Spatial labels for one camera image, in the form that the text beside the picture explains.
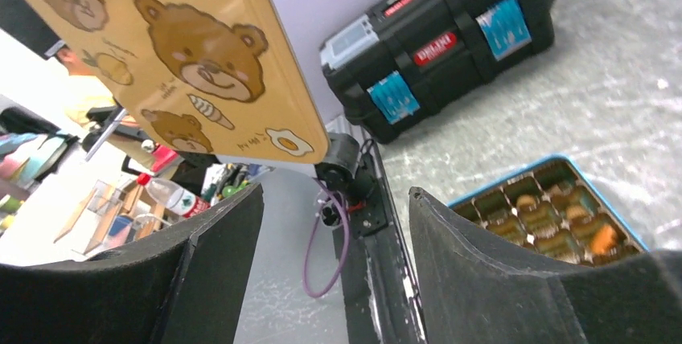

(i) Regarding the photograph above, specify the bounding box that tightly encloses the orange flower cookie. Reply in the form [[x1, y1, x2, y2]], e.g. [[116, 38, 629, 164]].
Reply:
[[590, 224, 618, 256]]

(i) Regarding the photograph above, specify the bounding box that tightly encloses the silver tin lid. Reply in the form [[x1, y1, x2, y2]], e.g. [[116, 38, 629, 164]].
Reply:
[[26, 0, 329, 165]]

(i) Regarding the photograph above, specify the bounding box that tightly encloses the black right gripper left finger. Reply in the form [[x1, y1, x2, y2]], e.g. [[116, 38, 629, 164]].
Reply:
[[1, 184, 264, 343]]

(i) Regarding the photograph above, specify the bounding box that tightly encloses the blue cookie tin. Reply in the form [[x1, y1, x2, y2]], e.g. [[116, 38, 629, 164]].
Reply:
[[449, 154, 650, 267]]

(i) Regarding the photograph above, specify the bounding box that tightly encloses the black plastic toolbox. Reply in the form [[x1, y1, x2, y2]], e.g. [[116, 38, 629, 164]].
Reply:
[[319, 0, 555, 144]]

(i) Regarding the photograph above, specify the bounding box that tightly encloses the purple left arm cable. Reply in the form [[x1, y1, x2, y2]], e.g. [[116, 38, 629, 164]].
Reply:
[[302, 178, 353, 300]]

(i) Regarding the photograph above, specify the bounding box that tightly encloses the pink heart cookie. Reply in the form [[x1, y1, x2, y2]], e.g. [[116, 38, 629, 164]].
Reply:
[[516, 195, 537, 211]]

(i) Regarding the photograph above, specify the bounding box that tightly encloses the person in yellow shirt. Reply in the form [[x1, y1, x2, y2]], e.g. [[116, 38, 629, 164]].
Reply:
[[55, 45, 116, 130]]

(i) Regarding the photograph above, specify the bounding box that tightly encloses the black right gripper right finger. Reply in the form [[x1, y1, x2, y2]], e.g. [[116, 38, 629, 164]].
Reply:
[[409, 187, 681, 343]]

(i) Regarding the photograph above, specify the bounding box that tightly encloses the clear plastic water bottle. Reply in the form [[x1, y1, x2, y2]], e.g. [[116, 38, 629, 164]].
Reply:
[[136, 173, 211, 219]]

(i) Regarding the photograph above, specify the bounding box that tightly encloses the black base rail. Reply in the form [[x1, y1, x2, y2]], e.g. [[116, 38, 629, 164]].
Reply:
[[340, 139, 425, 343]]

